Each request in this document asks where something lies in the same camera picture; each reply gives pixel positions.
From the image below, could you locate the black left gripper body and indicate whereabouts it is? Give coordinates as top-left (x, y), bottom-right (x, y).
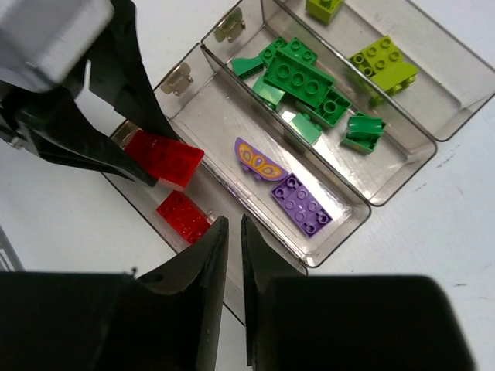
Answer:
top-left (1, 83), bottom-right (50, 149)

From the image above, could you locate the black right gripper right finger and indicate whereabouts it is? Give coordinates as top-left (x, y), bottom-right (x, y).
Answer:
top-left (241, 216), bottom-right (475, 370)

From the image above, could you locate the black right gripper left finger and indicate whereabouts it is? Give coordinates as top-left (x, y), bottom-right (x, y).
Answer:
top-left (1, 217), bottom-right (229, 370)

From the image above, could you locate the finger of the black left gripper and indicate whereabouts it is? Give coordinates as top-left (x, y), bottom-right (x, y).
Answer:
top-left (86, 0), bottom-right (178, 140)
top-left (33, 107), bottom-right (157, 186)

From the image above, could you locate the red long lego brick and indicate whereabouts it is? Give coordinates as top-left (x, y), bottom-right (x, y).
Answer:
top-left (156, 190), bottom-right (210, 244)

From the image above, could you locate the purple eight-stud lego brick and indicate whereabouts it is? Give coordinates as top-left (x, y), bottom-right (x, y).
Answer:
top-left (271, 174), bottom-right (333, 238)

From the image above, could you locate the small green lego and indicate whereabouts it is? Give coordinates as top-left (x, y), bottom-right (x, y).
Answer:
top-left (252, 76), bottom-right (285, 111)

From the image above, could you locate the purple lego piece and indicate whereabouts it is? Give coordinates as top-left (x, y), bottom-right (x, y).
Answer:
top-left (234, 137), bottom-right (288, 182)

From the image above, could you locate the green lego with slope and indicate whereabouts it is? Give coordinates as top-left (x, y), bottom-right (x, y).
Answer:
top-left (264, 49), bottom-right (335, 108)

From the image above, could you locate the green eight-stud lego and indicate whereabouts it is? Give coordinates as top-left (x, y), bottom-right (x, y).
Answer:
top-left (258, 37), bottom-right (318, 66)

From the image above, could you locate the small green lego brick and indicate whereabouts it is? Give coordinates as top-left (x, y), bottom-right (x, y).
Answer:
top-left (289, 113), bottom-right (322, 145)

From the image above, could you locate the green curved slope lego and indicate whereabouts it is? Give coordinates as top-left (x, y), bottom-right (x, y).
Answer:
top-left (340, 112), bottom-right (386, 155)

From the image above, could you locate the green tall lego block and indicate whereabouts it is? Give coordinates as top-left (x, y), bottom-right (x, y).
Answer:
top-left (295, 88), bottom-right (351, 128)

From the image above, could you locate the lime green square lego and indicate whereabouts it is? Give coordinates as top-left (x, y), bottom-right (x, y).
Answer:
top-left (306, 0), bottom-right (345, 26)

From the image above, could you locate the tiny green lego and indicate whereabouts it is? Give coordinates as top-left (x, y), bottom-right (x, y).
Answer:
top-left (231, 56), bottom-right (265, 80)

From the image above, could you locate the clear bin nearest front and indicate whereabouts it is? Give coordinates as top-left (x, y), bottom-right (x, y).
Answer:
top-left (102, 119), bottom-right (310, 329)

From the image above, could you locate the clear bin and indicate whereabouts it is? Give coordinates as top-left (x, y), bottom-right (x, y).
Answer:
top-left (155, 43), bottom-right (371, 267)
top-left (202, 1), bottom-right (437, 206)
top-left (281, 1), bottom-right (494, 141)
top-left (102, 119), bottom-right (310, 329)

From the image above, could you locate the lime green long lego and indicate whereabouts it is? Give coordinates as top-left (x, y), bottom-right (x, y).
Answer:
top-left (350, 35), bottom-right (418, 96)

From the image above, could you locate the clear bin farthest back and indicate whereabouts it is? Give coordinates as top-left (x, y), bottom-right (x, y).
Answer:
top-left (281, 1), bottom-right (494, 141)

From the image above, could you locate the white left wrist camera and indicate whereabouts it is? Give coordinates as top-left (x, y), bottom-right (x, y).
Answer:
top-left (1, 0), bottom-right (114, 93)

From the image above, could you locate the aluminium table edge rail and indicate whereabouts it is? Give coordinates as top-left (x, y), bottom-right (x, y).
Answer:
top-left (0, 227), bottom-right (24, 272)

